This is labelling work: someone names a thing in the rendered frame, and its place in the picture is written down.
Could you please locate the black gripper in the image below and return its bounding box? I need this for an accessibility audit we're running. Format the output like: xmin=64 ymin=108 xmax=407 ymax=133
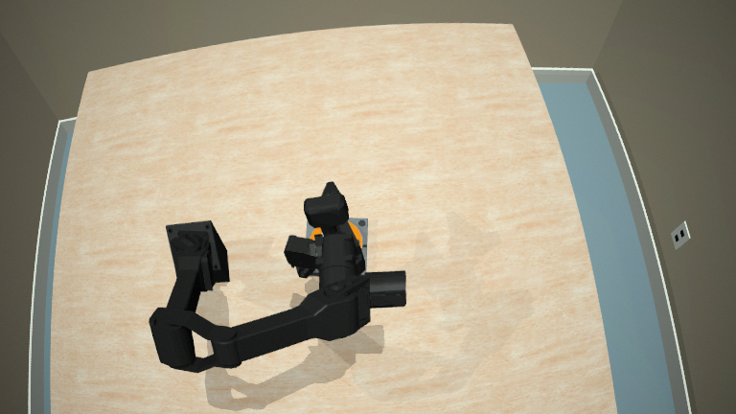
xmin=304 ymin=181 xmax=365 ymax=276

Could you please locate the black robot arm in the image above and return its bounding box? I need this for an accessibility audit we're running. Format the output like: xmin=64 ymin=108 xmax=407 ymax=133
xmin=149 ymin=230 xmax=406 ymax=373

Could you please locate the orange round plate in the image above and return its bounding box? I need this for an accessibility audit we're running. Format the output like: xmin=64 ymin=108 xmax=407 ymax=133
xmin=310 ymin=221 xmax=362 ymax=250

